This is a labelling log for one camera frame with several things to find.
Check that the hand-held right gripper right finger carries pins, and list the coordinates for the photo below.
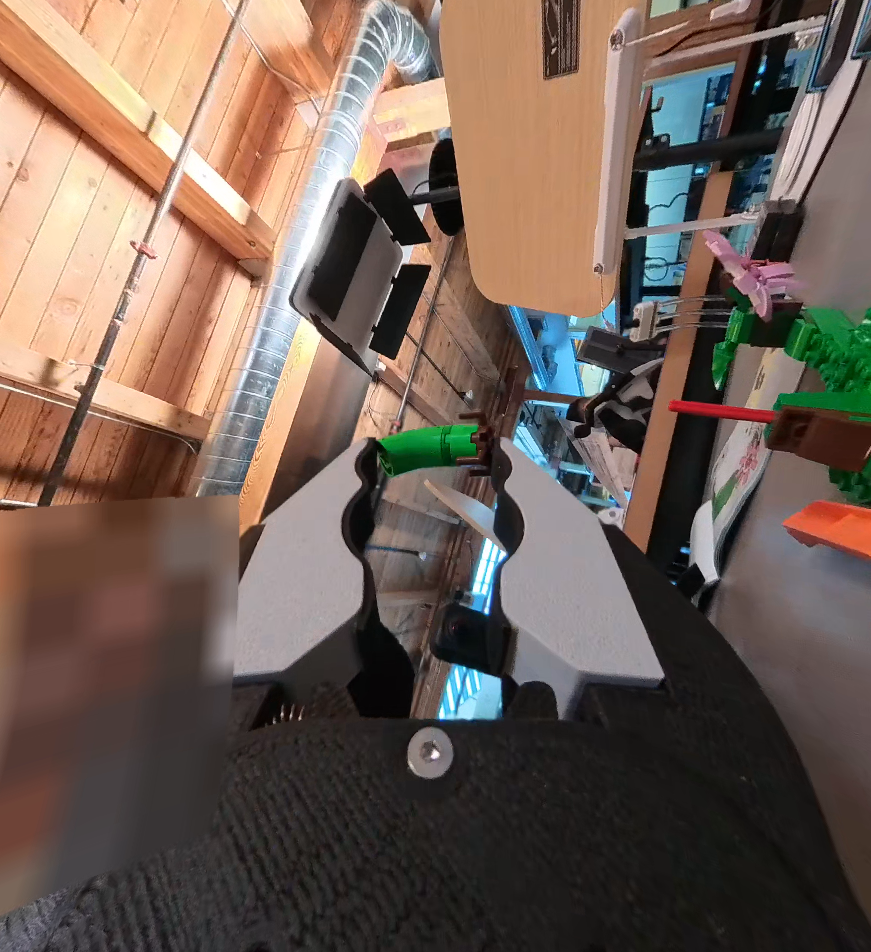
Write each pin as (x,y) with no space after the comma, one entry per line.
(576,602)

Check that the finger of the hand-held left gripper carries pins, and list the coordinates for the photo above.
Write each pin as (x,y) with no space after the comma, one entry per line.
(465,513)

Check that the studio light panel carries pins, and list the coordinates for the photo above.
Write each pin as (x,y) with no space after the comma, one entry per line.
(346,275)

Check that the wooden book stand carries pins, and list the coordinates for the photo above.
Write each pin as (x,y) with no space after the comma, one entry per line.
(524,186)

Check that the white connector with clear rods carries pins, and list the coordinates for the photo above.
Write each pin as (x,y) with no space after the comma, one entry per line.
(647,316)

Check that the pink lego flower plant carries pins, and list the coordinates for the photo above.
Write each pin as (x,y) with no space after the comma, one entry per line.
(759,279)

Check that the orange brick separator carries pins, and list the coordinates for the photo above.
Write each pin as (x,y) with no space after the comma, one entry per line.
(859,535)

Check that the lego instruction booklet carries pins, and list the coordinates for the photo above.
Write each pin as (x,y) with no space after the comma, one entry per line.
(740,461)

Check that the red lego rod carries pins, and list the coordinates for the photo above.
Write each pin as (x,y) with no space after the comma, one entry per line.
(718,411)

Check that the small black block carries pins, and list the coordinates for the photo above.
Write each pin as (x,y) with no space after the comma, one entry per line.
(781,230)

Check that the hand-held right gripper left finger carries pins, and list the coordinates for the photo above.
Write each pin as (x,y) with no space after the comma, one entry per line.
(294,595)

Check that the green lego stem brown tip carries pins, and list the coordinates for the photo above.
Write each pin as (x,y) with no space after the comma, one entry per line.
(420,446)

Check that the black white patterned toy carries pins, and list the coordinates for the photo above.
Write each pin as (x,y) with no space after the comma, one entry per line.
(628,405)

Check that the metal ceiling pipe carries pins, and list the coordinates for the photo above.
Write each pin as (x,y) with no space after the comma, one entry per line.
(119,312)

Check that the wooden top office desk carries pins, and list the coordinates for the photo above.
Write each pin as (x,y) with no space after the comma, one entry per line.
(647,476)

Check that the silver ventilation duct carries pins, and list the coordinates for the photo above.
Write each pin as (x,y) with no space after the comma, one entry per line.
(294,297)

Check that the green lego plant model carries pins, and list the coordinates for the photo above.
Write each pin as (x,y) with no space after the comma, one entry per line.
(852,357)

